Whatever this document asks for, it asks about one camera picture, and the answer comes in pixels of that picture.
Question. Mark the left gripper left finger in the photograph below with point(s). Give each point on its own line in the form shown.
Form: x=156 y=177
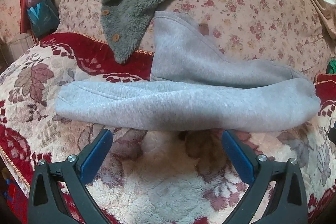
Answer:
x=46 y=202

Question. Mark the dark teal bag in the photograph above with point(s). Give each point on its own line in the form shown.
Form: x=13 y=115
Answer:
x=43 y=18

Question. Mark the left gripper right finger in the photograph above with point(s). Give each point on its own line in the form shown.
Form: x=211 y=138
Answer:
x=288 y=203

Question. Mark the red floral plush blanket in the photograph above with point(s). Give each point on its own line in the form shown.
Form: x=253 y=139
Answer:
x=147 y=177

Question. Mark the green object by bed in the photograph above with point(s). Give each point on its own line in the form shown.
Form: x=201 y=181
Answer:
x=331 y=67

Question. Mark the light grey sweatpants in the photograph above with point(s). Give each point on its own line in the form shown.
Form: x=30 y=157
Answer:
x=193 y=86

